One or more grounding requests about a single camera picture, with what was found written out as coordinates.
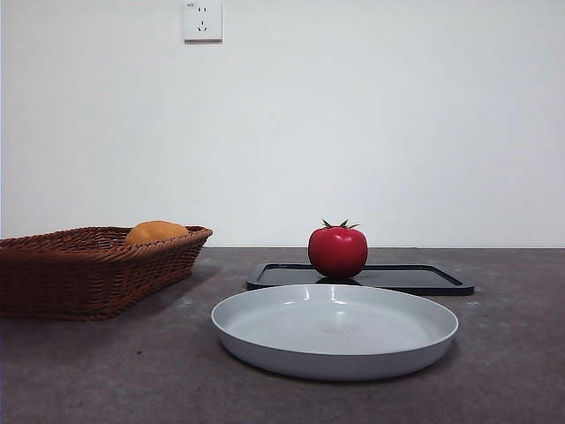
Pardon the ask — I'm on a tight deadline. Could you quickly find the pale grey round plate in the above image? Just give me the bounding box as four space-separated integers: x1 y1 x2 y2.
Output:
210 283 460 382

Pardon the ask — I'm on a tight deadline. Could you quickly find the red tomato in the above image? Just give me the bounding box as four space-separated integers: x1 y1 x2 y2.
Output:
307 217 369 279

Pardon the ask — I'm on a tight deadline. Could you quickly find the black rectangular tray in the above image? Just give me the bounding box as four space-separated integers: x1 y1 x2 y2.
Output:
245 262 476 297

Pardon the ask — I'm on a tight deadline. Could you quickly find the brown wicker basket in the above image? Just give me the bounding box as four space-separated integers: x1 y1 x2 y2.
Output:
0 225 214 322

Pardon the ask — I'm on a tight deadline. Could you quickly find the white wall socket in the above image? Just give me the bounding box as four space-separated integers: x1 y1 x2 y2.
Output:
184 0 223 44

